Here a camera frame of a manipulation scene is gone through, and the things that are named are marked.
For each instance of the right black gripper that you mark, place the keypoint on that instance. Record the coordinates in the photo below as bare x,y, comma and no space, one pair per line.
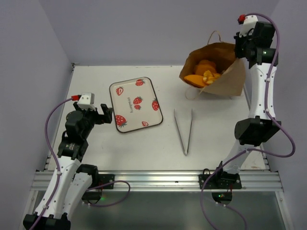
240,49

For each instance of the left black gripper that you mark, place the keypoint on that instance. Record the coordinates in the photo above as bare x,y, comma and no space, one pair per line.
105,117

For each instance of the brown paper bag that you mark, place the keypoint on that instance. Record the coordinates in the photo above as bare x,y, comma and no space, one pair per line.
232,69

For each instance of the braided fake bread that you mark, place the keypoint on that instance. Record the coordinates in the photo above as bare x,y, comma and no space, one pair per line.
210,77

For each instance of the metal tongs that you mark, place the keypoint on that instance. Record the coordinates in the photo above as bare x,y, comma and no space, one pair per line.
184,139

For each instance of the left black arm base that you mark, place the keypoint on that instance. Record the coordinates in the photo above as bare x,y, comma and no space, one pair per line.
96,195

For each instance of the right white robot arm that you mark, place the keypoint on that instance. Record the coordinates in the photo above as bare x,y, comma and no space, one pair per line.
258,128

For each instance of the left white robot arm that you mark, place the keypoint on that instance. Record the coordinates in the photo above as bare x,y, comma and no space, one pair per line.
71,178

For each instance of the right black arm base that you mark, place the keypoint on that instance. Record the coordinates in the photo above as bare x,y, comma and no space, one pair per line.
223,181

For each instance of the orange fake bread loaf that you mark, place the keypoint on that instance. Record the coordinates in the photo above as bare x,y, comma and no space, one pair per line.
195,80

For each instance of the strawberry pattern tray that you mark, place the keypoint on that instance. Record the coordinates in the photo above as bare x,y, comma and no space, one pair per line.
135,105

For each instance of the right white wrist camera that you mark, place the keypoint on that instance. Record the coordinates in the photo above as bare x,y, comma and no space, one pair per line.
248,23

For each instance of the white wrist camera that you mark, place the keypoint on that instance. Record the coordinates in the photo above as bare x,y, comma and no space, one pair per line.
84,101
248,23

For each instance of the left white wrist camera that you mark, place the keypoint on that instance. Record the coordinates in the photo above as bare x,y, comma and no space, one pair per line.
84,101

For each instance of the aluminium frame rail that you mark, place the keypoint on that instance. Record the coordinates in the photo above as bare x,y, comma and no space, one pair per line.
187,181

